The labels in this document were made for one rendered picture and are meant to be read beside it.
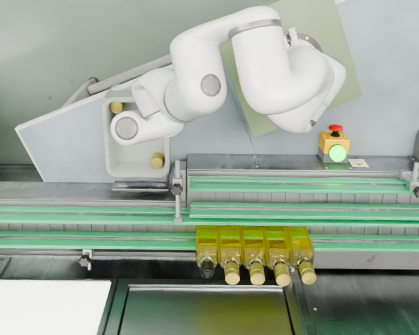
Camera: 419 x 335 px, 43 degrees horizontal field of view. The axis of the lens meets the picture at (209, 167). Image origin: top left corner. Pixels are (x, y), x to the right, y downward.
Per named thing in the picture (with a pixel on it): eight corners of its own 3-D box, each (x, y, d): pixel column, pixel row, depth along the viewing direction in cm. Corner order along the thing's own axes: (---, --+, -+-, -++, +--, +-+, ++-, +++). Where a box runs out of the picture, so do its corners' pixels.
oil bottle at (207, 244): (196, 229, 149) (195, 272, 129) (196, 211, 147) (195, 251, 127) (217, 229, 149) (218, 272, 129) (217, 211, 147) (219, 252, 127)
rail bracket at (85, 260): (88, 254, 152) (77, 280, 140) (86, 232, 149) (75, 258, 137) (102, 254, 152) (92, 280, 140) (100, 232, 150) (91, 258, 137)
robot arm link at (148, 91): (214, 110, 102) (179, 125, 122) (185, 48, 101) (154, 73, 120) (177, 128, 99) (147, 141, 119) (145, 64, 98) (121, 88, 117)
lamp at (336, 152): (327, 159, 147) (330, 163, 145) (329, 143, 146) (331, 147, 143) (344, 159, 147) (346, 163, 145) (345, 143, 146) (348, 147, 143)
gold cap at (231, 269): (223, 274, 127) (224, 285, 123) (224, 262, 125) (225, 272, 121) (239, 274, 127) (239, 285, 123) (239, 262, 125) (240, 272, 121)
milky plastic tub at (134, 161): (111, 165, 155) (106, 177, 147) (107, 90, 147) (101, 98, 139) (171, 166, 155) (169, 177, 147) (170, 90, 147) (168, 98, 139)
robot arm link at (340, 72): (338, 62, 123) (360, 73, 108) (305, 110, 127) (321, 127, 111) (304, 40, 121) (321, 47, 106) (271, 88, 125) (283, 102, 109)
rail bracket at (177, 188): (173, 208, 146) (171, 230, 134) (173, 150, 140) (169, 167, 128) (184, 208, 146) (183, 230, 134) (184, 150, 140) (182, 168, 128)
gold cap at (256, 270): (248, 275, 127) (249, 286, 123) (249, 262, 125) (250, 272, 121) (263, 275, 127) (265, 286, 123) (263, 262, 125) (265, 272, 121)
